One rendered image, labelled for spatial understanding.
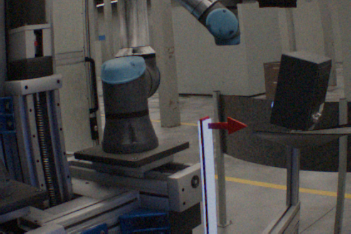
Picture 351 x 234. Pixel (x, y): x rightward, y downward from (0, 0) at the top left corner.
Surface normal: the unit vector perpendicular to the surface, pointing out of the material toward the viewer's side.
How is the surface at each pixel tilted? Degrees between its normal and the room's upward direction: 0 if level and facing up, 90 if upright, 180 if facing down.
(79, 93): 90
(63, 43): 90
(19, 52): 90
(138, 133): 72
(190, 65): 90
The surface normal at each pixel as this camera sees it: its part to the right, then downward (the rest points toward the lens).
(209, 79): -0.73, 0.15
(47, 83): 0.81, 0.00
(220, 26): -0.17, 0.14
